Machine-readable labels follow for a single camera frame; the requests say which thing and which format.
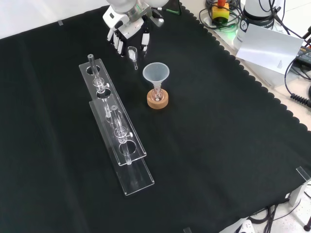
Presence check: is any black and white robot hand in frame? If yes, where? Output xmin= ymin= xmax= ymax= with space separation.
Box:
xmin=103 ymin=5 xmax=151 ymax=58

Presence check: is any pale board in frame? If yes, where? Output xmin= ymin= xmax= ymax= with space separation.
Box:
xmin=236 ymin=24 xmax=304 ymax=75

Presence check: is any white power strip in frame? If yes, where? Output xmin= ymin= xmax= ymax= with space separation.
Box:
xmin=233 ymin=219 xmax=255 ymax=233

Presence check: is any clear acrylic funnel stand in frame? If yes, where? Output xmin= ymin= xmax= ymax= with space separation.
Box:
xmin=79 ymin=53 xmax=156 ymax=197

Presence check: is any cork ring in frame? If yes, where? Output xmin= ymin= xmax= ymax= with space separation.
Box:
xmin=146 ymin=88 xmax=169 ymax=110

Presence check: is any green cable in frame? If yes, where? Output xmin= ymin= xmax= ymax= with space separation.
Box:
xmin=159 ymin=6 xmax=182 ymax=15

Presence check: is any clear table bracket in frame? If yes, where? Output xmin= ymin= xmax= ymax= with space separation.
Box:
xmin=289 ymin=166 xmax=311 ymax=206

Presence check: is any translucent plastic funnel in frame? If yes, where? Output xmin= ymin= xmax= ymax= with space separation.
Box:
xmin=142 ymin=62 xmax=170 ymax=97

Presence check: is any round-bottom glass flask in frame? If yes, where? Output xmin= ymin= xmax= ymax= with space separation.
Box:
xmin=151 ymin=87 xmax=164 ymax=102

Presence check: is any black coiled cable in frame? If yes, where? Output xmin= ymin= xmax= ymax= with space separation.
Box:
xmin=290 ymin=93 xmax=311 ymax=108

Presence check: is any black cloth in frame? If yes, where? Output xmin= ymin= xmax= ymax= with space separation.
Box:
xmin=0 ymin=2 xmax=311 ymax=233

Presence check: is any black power adapter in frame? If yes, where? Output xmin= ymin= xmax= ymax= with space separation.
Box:
xmin=296 ymin=45 xmax=311 ymax=65

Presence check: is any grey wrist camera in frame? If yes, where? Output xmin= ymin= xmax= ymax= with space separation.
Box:
xmin=150 ymin=9 xmax=166 ymax=28

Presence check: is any yellow stop button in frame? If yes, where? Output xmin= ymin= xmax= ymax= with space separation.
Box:
xmin=210 ymin=0 xmax=230 ymax=26

